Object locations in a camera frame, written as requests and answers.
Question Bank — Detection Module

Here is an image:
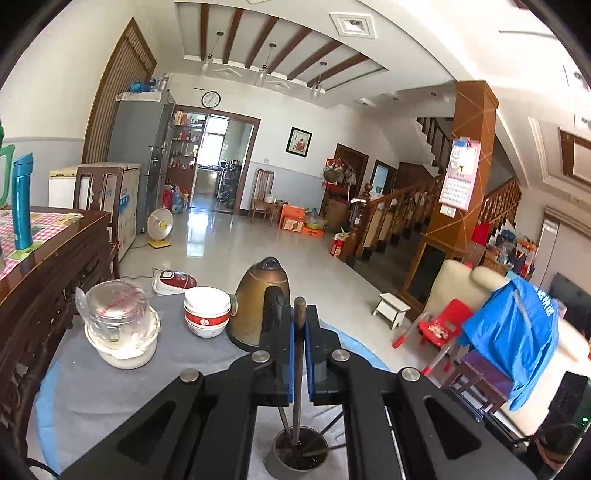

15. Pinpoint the shelf with bottles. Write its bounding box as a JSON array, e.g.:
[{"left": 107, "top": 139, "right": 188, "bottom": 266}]
[{"left": 168, "top": 111, "right": 206, "bottom": 171}]

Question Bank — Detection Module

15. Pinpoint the dark carved wooden sideboard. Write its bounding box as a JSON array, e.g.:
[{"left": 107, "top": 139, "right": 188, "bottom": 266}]
[{"left": 0, "top": 210, "right": 116, "bottom": 462}]

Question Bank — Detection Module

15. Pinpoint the pendant lamp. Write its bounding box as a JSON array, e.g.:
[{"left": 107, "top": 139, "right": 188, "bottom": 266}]
[
  {"left": 203, "top": 32, "right": 225, "bottom": 75},
  {"left": 308, "top": 61, "right": 328, "bottom": 100},
  {"left": 255, "top": 44, "right": 277, "bottom": 88}
]

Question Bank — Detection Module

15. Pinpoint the green thermos jug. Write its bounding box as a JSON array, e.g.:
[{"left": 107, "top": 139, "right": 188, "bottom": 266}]
[{"left": 0, "top": 117, "right": 16, "bottom": 210}]

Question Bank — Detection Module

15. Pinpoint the hanging woven basket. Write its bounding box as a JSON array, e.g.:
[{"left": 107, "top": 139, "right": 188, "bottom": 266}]
[{"left": 323, "top": 166, "right": 356, "bottom": 185}]

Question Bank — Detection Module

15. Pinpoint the blue jacket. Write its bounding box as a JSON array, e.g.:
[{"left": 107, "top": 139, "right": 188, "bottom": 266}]
[{"left": 462, "top": 277, "right": 559, "bottom": 411}]

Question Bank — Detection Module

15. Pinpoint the bundle of dark chopsticks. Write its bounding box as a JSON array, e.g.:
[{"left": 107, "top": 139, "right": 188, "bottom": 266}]
[{"left": 278, "top": 408, "right": 346, "bottom": 457}]

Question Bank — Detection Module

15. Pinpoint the light blue table cover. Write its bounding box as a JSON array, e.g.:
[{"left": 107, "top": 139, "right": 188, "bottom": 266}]
[{"left": 34, "top": 318, "right": 393, "bottom": 462}]

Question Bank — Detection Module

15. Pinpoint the orange wooden pillar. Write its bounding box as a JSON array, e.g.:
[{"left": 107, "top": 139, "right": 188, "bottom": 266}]
[{"left": 427, "top": 80, "right": 499, "bottom": 259}]

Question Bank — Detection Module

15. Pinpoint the red white rice cooker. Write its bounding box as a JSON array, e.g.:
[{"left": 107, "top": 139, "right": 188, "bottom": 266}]
[{"left": 152, "top": 269, "right": 199, "bottom": 296}]

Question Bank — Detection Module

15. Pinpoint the wooden stair railing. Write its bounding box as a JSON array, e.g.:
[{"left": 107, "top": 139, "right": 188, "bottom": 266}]
[{"left": 351, "top": 117, "right": 522, "bottom": 264}]

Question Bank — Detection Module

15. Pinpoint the wall calendar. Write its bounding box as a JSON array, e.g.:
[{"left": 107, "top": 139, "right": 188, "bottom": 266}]
[{"left": 438, "top": 137, "right": 482, "bottom": 212}]

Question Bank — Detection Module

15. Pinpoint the long dark chopstick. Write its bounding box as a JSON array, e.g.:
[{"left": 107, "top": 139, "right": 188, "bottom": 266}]
[{"left": 291, "top": 296, "right": 308, "bottom": 444}]

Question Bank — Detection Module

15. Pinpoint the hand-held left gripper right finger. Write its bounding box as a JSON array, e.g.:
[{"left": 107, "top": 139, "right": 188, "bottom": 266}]
[{"left": 305, "top": 305, "right": 539, "bottom": 480}]

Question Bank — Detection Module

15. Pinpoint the grey refrigerator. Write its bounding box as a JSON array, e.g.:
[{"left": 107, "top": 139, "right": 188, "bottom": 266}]
[{"left": 109, "top": 92, "right": 176, "bottom": 236}]

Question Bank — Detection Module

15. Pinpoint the orange cardboard box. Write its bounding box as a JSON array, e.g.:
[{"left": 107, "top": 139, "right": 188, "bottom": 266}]
[{"left": 279, "top": 204, "right": 306, "bottom": 233}]

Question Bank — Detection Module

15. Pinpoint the brown wooden door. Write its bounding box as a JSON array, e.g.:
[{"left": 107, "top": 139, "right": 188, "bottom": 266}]
[{"left": 323, "top": 143, "right": 370, "bottom": 217}]

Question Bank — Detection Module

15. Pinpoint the small white stool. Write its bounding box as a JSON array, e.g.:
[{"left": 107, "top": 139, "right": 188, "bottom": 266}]
[{"left": 373, "top": 293, "right": 411, "bottom": 330}]

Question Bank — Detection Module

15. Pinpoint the white chest freezer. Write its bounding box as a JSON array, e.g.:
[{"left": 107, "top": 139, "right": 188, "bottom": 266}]
[{"left": 48, "top": 163, "right": 142, "bottom": 261}]

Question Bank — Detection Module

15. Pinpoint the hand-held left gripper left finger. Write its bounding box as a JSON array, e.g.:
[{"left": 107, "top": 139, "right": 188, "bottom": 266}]
[{"left": 58, "top": 305, "right": 296, "bottom": 480}]

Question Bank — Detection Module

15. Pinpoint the brown wooden chair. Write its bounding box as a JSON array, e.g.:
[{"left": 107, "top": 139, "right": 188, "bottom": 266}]
[{"left": 73, "top": 166, "right": 124, "bottom": 278}]

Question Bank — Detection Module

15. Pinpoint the white plastic basin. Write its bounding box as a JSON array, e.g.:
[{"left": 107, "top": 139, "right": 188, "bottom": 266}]
[{"left": 84, "top": 309, "right": 161, "bottom": 370}]

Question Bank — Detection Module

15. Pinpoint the dark wooden chair purple seat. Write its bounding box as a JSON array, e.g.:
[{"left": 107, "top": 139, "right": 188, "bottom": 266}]
[{"left": 441, "top": 349, "right": 513, "bottom": 414}]

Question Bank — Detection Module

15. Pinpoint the brass electric kettle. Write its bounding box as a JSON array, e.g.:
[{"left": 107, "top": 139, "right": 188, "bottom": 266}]
[{"left": 227, "top": 257, "right": 291, "bottom": 352}]

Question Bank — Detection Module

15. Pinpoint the blue thermos flask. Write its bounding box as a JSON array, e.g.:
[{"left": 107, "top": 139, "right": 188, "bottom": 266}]
[{"left": 11, "top": 154, "right": 34, "bottom": 250}]

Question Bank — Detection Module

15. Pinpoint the black television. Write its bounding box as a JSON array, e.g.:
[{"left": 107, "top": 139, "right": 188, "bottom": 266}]
[{"left": 547, "top": 272, "right": 591, "bottom": 333}]

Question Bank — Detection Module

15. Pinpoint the cream sofa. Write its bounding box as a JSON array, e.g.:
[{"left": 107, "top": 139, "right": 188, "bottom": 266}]
[{"left": 422, "top": 258, "right": 591, "bottom": 444}]

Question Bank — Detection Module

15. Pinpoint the plain white bowl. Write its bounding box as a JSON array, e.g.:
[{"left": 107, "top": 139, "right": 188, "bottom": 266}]
[{"left": 184, "top": 286, "right": 231, "bottom": 315}]

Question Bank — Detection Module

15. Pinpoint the red child chair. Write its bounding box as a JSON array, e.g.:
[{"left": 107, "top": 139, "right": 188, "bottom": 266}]
[{"left": 392, "top": 298, "right": 474, "bottom": 374}]

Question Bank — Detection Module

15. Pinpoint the grey table cloth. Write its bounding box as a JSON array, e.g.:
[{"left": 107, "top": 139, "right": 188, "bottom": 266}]
[{"left": 36, "top": 286, "right": 393, "bottom": 480}]

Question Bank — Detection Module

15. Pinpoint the brown slatted door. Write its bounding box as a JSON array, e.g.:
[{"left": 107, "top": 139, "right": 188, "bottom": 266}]
[{"left": 82, "top": 17, "right": 158, "bottom": 164}]

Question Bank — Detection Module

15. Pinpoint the dark metal chopstick holder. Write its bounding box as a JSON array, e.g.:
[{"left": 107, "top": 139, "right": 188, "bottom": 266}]
[{"left": 265, "top": 427, "right": 340, "bottom": 480}]

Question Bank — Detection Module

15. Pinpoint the wooden doorway frame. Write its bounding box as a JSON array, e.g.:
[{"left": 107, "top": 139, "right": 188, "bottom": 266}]
[{"left": 168, "top": 105, "right": 262, "bottom": 215}]

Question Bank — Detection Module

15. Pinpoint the light wooden chair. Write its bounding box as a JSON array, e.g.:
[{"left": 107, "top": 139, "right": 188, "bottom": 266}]
[{"left": 250, "top": 169, "right": 276, "bottom": 226}]

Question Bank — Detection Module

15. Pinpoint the red checkered table cover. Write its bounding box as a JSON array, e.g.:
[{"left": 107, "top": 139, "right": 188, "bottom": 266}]
[{"left": 0, "top": 210, "right": 84, "bottom": 280}]

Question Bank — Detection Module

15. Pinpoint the white bowl red band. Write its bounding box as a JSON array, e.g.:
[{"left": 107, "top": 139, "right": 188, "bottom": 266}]
[{"left": 185, "top": 308, "right": 230, "bottom": 339}]

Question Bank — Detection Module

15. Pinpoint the framed wall picture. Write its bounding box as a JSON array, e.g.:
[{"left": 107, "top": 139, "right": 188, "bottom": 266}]
[{"left": 286, "top": 127, "right": 313, "bottom": 158}]

